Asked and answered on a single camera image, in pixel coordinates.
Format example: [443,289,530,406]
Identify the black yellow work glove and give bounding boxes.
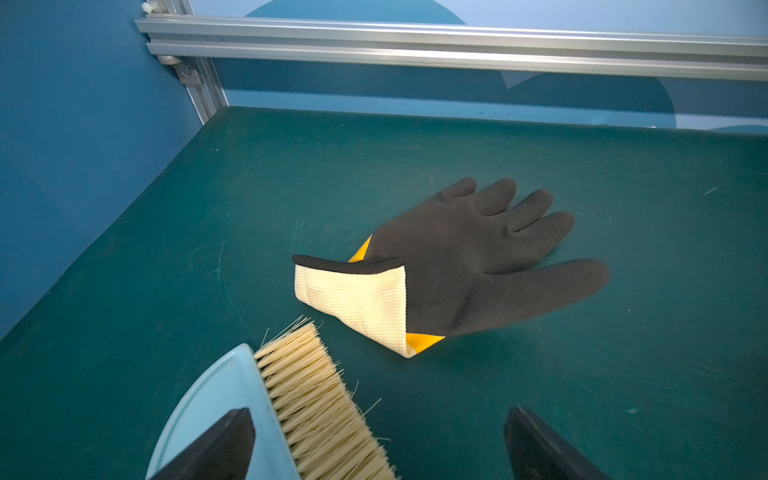
[293,177,610,358]

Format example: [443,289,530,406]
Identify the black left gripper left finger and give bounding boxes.
[152,408,256,480]

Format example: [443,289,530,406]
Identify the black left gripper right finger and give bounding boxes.
[504,406,609,480]

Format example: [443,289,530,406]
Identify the left rear aluminium post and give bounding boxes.
[142,0,229,124]

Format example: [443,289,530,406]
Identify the rear aluminium frame rail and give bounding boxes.
[136,14,767,82]

